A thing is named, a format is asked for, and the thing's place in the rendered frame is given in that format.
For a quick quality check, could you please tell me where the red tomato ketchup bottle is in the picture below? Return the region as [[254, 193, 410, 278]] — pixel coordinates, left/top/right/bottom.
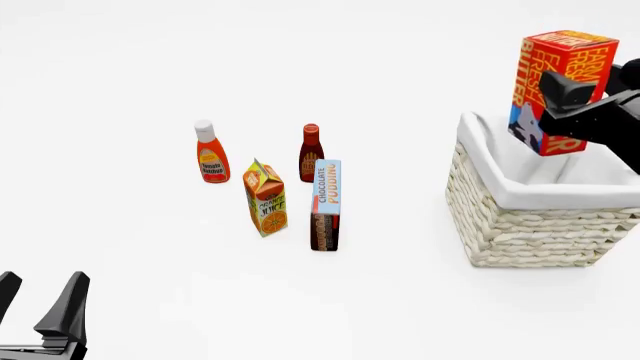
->
[[193, 118, 232, 185]]

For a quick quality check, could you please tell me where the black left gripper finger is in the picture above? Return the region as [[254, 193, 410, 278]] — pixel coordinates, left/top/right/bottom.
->
[[0, 270, 24, 324], [33, 270, 92, 347]]

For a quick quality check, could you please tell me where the white cloth basket liner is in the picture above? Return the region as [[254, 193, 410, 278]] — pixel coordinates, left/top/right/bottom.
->
[[456, 111, 640, 211]]

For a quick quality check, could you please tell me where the orange juice carton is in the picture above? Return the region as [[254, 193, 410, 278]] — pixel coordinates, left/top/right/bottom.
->
[[242, 157, 290, 239]]

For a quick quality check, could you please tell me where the chocolate pudding box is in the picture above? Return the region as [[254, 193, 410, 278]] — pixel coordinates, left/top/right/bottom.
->
[[309, 159, 343, 252]]

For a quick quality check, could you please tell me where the white woven wicker basket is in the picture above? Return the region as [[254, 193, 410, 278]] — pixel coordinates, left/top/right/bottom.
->
[[444, 141, 640, 269]]

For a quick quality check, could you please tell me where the red butter box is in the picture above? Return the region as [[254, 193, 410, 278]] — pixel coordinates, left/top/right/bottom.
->
[[507, 29, 620, 158]]

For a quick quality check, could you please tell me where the dark red sauce bottle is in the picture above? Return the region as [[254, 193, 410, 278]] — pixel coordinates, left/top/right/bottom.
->
[[299, 123, 326, 184]]

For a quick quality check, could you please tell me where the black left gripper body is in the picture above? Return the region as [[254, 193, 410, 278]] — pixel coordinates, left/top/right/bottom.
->
[[0, 334, 89, 360]]

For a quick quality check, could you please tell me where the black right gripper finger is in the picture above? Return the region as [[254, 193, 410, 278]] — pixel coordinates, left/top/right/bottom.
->
[[538, 69, 599, 114]]

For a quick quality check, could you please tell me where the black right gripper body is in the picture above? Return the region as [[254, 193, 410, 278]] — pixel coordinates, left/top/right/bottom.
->
[[537, 91, 640, 152]]

